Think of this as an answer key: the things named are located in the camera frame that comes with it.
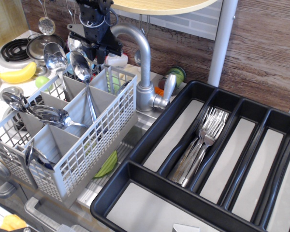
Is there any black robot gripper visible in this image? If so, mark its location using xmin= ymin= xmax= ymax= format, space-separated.
xmin=67 ymin=0 xmax=123 ymax=65

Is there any silver metal fork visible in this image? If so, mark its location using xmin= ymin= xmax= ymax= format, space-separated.
xmin=88 ymin=61 xmax=100 ymax=81

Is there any silver spoon lying in basket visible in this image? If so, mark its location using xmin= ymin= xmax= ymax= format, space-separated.
xmin=31 ymin=105 xmax=89 ymax=129

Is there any grey plastic cutlery basket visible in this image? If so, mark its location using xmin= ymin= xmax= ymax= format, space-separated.
xmin=0 ymin=65 xmax=138 ymax=207

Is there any silver spoon basket front corner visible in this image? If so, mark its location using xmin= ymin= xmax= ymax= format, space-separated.
xmin=25 ymin=139 xmax=55 ymax=171

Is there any black cutlery tray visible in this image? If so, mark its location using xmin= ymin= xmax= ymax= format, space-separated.
xmin=90 ymin=81 xmax=290 ymax=232

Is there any white toy cake slice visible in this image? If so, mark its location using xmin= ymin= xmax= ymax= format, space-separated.
xmin=105 ymin=53 xmax=128 ymax=67

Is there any large silver spoon centre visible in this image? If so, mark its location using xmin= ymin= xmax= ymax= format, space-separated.
xmin=70 ymin=51 xmax=97 ymax=122

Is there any large silver spoon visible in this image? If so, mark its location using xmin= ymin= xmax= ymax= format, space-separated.
xmin=70 ymin=51 xmax=97 ymax=122
xmin=43 ymin=42 xmax=71 ymax=102

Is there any hanging silver ladle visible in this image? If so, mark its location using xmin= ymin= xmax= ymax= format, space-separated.
xmin=66 ymin=1 xmax=85 ymax=55

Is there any large silver spoon left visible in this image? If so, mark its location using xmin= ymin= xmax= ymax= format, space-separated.
xmin=43 ymin=42 xmax=71 ymax=102

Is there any hanging small silver spoon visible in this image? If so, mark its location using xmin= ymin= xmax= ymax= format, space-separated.
xmin=134 ymin=14 xmax=150 ymax=66

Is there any hanging silver skimmer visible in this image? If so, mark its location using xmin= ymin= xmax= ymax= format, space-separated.
xmin=38 ymin=0 xmax=56 ymax=36

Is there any green toy ball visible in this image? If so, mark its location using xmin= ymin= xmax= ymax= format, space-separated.
xmin=35 ymin=76 xmax=50 ymax=88

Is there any silver pot with lid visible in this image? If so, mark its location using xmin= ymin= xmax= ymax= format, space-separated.
xmin=26 ymin=34 xmax=65 ymax=66

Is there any silver kitchen faucet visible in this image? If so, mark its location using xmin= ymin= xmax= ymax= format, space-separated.
xmin=111 ymin=23 xmax=176 ymax=112

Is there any orange toy carrot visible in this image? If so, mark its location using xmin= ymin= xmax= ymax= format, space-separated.
xmin=154 ymin=87 xmax=164 ymax=97

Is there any round wooden shelf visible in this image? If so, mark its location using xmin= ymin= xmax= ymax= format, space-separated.
xmin=112 ymin=0 xmax=216 ymax=15

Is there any yellow toy banana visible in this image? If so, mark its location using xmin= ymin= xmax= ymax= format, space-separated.
xmin=0 ymin=62 xmax=37 ymax=84

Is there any black coil stove burner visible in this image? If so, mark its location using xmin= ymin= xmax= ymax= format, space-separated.
xmin=0 ymin=39 xmax=29 ymax=62

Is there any green toy can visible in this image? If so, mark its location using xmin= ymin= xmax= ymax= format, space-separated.
xmin=158 ymin=67 xmax=187 ymax=94

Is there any silver spoon far left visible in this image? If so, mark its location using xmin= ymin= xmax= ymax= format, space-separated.
xmin=2 ymin=92 xmax=30 ymax=113

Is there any green toy leaf slice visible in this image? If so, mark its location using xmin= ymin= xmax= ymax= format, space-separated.
xmin=94 ymin=150 xmax=118 ymax=178

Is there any stack of silver forks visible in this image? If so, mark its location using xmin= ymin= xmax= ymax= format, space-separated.
xmin=170 ymin=107 xmax=229 ymax=187

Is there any white metal pole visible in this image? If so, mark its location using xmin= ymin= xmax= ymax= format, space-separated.
xmin=207 ymin=0 xmax=238 ymax=87

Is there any yellow cloth object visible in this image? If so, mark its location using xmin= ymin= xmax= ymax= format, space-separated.
xmin=0 ymin=215 xmax=27 ymax=232

